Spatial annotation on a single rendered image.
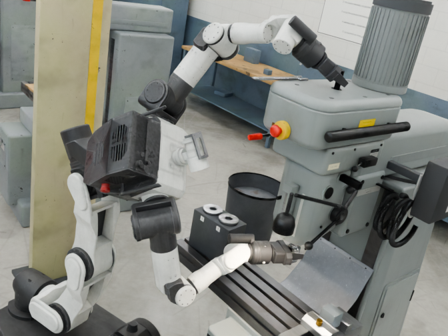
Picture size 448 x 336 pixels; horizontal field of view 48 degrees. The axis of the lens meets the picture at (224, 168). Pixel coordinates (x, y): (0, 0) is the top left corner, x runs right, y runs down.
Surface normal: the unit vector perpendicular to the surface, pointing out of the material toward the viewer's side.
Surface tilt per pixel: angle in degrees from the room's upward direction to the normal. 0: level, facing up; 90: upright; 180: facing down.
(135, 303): 0
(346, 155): 90
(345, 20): 90
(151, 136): 58
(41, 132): 90
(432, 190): 90
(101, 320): 0
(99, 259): 81
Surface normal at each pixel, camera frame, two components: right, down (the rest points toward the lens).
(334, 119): 0.63, 0.40
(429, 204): -0.76, 0.13
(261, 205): 0.12, 0.46
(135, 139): 0.82, -0.18
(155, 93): -0.40, -0.22
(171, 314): 0.17, -0.91
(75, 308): -0.54, 0.23
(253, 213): -0.10, 0.43
